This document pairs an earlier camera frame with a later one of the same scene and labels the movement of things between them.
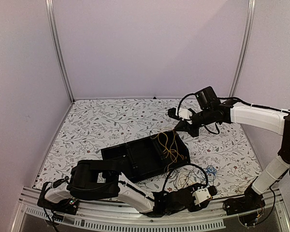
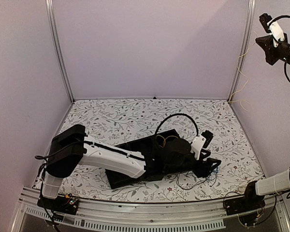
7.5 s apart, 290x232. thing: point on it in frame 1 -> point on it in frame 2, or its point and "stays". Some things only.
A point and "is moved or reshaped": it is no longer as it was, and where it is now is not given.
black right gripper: x=183 y=125 -> x=268 y=47
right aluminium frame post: x=243 y=51 stays
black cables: x=171 y=171 is moved or reshaped
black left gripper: x=189 y=189 -> x=205 y=169
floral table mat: x=224 y=160 stays
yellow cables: x=172 y=150 is moved or reshaped
